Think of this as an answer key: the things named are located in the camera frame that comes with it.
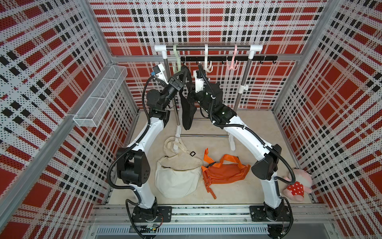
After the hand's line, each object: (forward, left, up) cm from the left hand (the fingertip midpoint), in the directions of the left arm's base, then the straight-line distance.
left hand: (190, 69), depth 65 cm
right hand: (0, +1, -7) cm, 7 cm away
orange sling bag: (-27, -20, -48) cm, 58 cm away
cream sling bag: (-29, +9, -49) cm, 57 cm away
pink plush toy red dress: (-35, -59, -47) cm, 83 cm away
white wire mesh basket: (+3, +62, -30) cm, 69 cm away
